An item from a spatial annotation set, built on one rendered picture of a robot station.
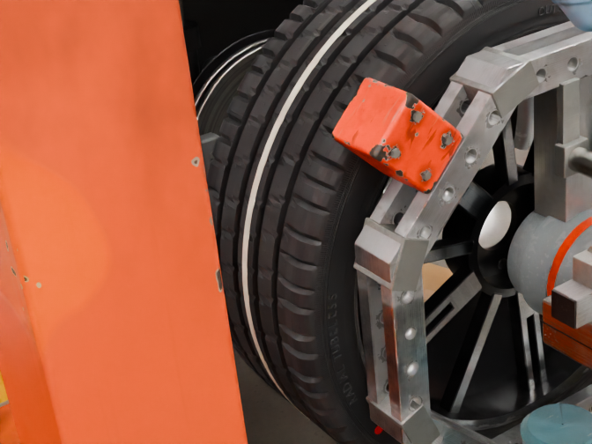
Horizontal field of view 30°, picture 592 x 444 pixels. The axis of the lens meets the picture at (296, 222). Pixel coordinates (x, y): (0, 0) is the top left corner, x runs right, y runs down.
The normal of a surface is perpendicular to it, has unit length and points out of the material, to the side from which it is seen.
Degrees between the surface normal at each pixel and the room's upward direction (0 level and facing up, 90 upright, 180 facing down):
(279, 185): 63
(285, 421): 0
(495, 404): 9
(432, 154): 90
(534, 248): 56
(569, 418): 0
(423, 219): 90
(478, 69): 45
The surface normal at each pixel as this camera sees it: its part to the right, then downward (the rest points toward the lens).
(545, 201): -0.83, 0.32
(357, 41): -0.53, -0.58
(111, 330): 0.55, 0.33
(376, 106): -0.66, -0.40
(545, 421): -0.11, -0.89
